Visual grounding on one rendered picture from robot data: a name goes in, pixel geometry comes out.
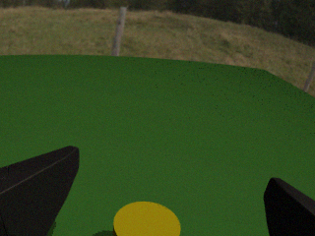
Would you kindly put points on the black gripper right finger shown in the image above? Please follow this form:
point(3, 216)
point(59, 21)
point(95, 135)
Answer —
point(289, 212)

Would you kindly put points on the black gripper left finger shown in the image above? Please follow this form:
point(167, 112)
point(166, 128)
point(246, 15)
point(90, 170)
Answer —
point(32, 191)

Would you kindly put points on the yellow cylinder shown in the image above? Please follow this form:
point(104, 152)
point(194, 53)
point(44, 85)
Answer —
point(145, 219)

